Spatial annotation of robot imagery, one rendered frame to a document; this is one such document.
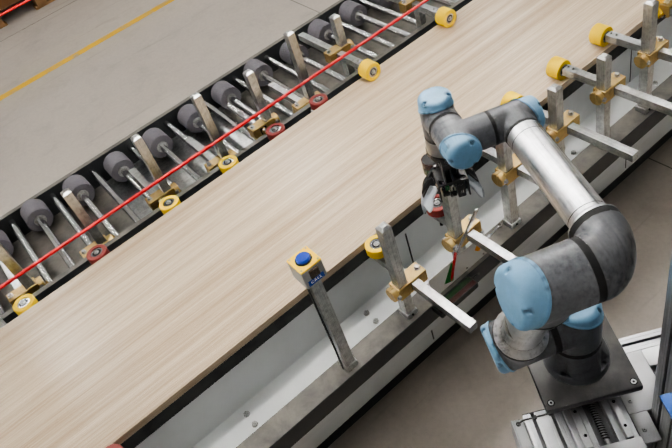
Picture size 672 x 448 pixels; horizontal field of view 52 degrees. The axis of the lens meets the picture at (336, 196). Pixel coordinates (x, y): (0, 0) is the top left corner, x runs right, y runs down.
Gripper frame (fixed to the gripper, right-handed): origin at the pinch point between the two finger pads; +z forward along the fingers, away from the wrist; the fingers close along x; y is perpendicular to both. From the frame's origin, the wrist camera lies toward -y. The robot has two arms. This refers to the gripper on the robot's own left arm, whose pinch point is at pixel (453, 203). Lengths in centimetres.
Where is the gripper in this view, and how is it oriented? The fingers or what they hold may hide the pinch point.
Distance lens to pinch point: 173.0
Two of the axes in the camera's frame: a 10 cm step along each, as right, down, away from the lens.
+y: 1.4, 6.6, -7.4
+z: 2.5, 7.0, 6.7
